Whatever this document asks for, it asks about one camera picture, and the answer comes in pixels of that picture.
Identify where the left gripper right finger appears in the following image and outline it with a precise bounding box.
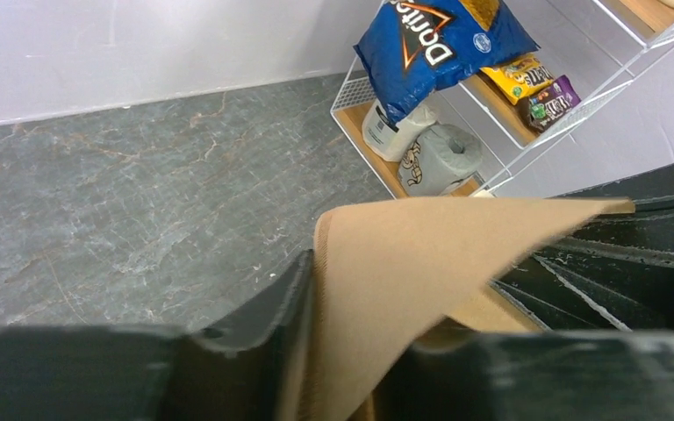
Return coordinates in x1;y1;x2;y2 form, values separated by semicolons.
372;319;674;420

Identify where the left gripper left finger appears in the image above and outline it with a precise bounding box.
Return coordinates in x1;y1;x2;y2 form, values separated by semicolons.
0;250;313;420

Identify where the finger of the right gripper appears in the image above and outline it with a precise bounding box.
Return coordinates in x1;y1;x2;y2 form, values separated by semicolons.
492;163;674;331

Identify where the yellow M&M candy bag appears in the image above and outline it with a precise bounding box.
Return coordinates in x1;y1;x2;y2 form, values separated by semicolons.
481;53;555;105

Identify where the grey patterned paper roll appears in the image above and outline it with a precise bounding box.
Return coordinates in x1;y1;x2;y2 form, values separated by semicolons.
398;123;484;196

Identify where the white plastic jug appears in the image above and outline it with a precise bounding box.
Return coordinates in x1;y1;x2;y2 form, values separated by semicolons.
362;99;438;162

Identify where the blue Doritos chip bag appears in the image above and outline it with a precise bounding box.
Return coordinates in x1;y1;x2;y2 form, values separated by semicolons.
354;0;539;125

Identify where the white wire shelf rack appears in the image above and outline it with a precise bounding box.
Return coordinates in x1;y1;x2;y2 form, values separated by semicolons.
331;1;674;198

